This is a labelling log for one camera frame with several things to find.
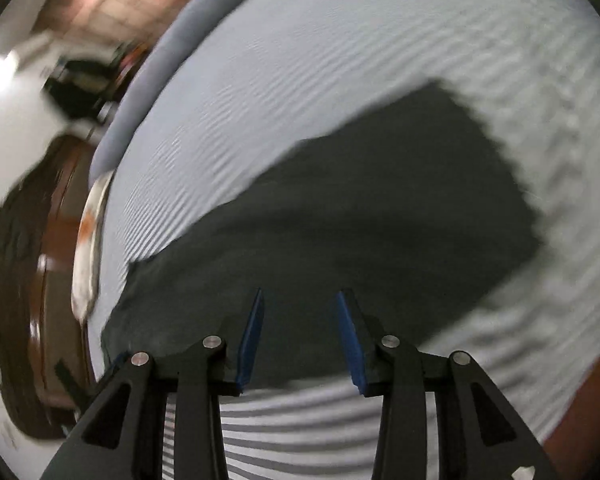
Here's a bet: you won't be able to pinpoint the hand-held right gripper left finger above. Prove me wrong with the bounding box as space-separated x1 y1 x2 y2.
40 288 266 480

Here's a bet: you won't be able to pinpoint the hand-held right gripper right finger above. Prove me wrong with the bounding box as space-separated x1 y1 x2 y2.
332 288 556 480

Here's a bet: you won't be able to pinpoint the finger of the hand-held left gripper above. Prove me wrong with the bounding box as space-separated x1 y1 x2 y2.
54 359 92 411

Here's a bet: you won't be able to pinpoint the dark grey denim pants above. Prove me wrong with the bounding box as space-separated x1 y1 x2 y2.
100 80 543 393

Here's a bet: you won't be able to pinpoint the carved dark wooden headboard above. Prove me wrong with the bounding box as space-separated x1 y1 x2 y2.
0 132 103 442

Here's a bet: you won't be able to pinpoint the floral pillow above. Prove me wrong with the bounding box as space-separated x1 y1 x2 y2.
71 170 116 322

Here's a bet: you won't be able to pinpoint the rolled grey checked duvet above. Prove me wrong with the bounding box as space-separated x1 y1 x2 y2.
90 0 301 177

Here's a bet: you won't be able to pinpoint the black coat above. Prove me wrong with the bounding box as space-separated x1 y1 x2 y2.
45 57 118 122

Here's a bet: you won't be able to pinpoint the grey white striped bed sheet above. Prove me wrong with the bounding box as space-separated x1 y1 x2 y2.
92 0 600 480

